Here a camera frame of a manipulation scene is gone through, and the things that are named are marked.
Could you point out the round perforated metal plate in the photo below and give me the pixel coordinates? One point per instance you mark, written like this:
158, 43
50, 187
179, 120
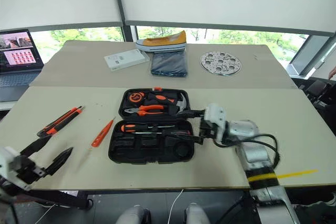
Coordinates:
220, 63

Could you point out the open grey laptop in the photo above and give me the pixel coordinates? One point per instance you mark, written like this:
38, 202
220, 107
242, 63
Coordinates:
18, 58

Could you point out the black office chair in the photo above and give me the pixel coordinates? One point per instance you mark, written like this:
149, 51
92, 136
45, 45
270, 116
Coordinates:
320, 95

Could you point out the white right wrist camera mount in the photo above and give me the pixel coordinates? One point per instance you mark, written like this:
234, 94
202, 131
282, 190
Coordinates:
214, 113

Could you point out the black table frame bar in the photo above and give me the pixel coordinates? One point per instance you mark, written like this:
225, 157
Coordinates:
57, 199

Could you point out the rounded grey shape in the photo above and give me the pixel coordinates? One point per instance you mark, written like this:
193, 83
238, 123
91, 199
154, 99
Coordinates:
197, 214
132, 214

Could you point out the orange black utility knife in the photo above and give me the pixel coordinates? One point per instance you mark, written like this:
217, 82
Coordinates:
61, 122

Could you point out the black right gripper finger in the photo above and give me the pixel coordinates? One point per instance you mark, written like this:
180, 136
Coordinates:
186, 137
190, 114

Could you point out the bystander bare hand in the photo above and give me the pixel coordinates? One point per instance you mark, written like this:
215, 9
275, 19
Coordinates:
333, 73

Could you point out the yellow tape strip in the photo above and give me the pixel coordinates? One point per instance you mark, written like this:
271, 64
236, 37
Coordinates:
296, 174

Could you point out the yellow canvas sneaker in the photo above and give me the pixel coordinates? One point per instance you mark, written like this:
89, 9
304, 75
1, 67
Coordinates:
162, 41

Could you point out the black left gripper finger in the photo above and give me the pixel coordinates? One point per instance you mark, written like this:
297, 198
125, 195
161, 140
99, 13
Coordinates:
36, 145
61, 159

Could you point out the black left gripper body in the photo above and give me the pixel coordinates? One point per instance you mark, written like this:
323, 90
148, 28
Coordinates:
27, 171

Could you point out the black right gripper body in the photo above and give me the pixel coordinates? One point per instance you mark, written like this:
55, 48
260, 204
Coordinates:
208, 129

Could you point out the folded dark blue cloth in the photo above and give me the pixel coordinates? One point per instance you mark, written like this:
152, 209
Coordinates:
169, 64

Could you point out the orange voltage tester screwdriver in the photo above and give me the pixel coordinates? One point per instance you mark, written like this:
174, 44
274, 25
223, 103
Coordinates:
101, 134

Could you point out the grey tilted window panel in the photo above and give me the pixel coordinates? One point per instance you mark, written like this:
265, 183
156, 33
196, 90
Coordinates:
309, 53

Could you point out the orange round tape measure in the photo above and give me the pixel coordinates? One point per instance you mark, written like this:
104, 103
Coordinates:
136, 96

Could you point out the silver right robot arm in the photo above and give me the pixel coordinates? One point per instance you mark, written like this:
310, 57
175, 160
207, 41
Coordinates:
256, 155

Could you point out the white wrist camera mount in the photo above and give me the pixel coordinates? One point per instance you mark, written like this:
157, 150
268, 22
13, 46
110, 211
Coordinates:
8, 163
214, 113

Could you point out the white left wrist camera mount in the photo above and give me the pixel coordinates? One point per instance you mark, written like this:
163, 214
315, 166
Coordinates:
8, 163

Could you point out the black plastic tool case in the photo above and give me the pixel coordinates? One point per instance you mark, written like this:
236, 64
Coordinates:
147, 153

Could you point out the flat white cardboard box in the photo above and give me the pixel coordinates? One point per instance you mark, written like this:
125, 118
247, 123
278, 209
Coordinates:
126, 60

